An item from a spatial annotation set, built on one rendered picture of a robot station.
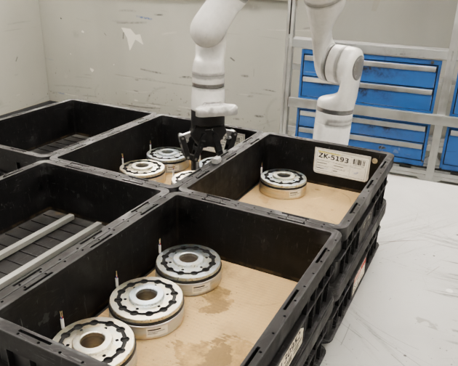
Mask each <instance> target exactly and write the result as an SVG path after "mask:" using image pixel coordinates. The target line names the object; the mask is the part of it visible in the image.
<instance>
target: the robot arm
mask: <svg viewBox="0 0 458 366"><path fill-rule="evenodd" d="M247 2H248V0H206V1H205V3H204V4H203V6H202V7H201V8H200V10H199V11H198V12H197V14H196V16H195V17H194V18H193V20H192V23H191V24H190V35H191V38H192V39H193V41H194V42H195V43H196V56H195V59H194V61H193V69H192V92H191V127H190V130H189V132H186V133H184V134H182V133H179V134H178V135H177V137H178V139H179V143H180V147H181V150H182V154H183V156H184V157H185V159H186V160H191V171H195V170H197V169H198V168H199V162H198V159H199V156H200V154H201V153H202V150H203V148H205V147H213V148H214V149H215V152H216V155H217V156H220V155H221V154H223V153H225V152H226V151H228V150H229V149H231V148H232V147H234V145H235V142H236V137H237V135H238V133H237V132H236V131H234V130H233V129H230V130H229V129H226V128H225V116H228V115H237V114H238V107H237V106H236V105H234V104H225V49H226V42H227V29H228V28H229V27H230V24H231V23H232V21H233V20H234V18H235V17H236V15H237V14H238V12H239V11H240V10H241V9H242V8H243V7H244V5H245V4H246V3H247ZM345 2H346V0H304V3H305V8H306V11H307V15H308V22H309V26H310V33H311V39H312V45H313V60H314V66H315V70H316V74H317V76H318V77H319V78H320V79H321V80H323V81H327V82H331V83H335V84H340V87H339V91H338V92H337V93H335V94H327V95H323V96H321V97H319V98H318V101H317V106H316V117H315V124H314V130H313V139H316V140H320V141H325V142H333V143H337V144H342V145H348V142H349V136H350V128H351V123H352V118H353V110H354V106H355V101H356V99H357V96H358V88H359V84H360V81H361V75H362V71H363V63H364V56H363V52H362V50H361V49H359V48H357V47H353V46H345V45H340V44H335V43H334V41H333V38H332V28H333V26H334V24H335V22H336V21H337V18H338V17H339V15H340V14H341V12H342V10H343V8H344V6H345ZM225 134H226V137H227V141H226V143H225V148H224V150H222V145H221V143H220V141H221V139H222V138H223V137H224V136H225ZM189 137H192V138H193V140H194V141H195V142H194V144H193V150H192V153H191V154H190V153H189V149H188V145H187V143H188V142H189Z"/></svg>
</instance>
